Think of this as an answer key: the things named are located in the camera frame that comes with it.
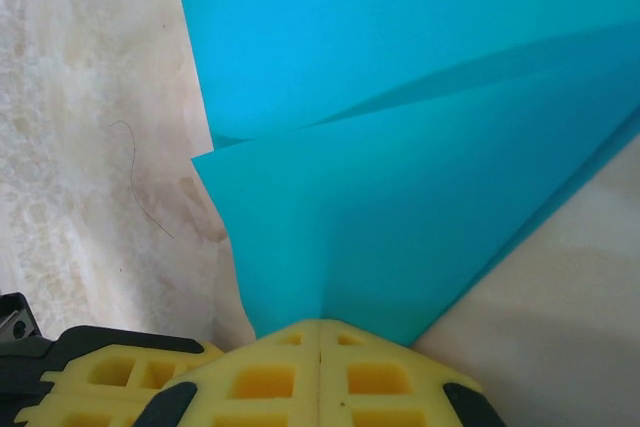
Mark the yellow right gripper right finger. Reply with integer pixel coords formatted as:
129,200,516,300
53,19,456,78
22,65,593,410
319,318,504,427

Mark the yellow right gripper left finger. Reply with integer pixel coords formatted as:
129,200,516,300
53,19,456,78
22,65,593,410
132,318,322,427

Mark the blue paper sheet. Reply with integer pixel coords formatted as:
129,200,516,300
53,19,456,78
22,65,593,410
169,0,640,348

